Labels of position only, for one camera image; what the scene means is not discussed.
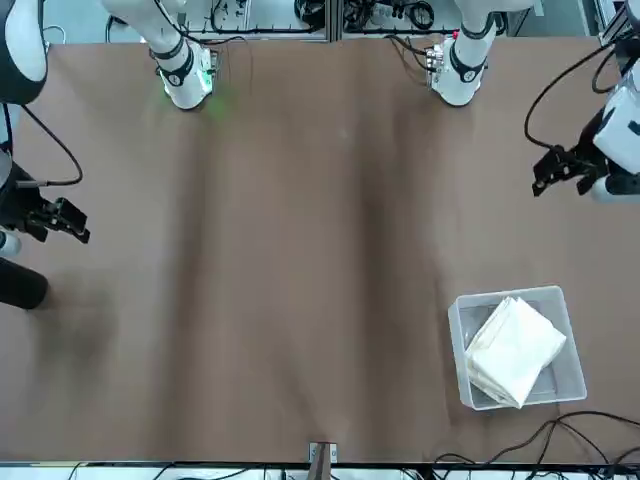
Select clear plastic box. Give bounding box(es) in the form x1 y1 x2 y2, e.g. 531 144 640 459
447 284 588 412

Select cream tablecloth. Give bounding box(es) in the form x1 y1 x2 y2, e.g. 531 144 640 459
464 295 568 409

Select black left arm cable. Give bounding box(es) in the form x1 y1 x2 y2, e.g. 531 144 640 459
524 43 619 151

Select aluminium frame post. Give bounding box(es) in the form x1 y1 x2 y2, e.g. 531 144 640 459
322 0 344 44
308 441 337 480

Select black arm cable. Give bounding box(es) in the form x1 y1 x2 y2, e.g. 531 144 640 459
14 102 84 189
524 43 619 151

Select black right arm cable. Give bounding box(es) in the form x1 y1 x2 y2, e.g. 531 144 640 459
14 102 84 189

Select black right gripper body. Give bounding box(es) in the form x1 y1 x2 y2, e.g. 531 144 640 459
0 160 51 232

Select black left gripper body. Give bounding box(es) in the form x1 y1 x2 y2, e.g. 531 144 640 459
572 110 614 177

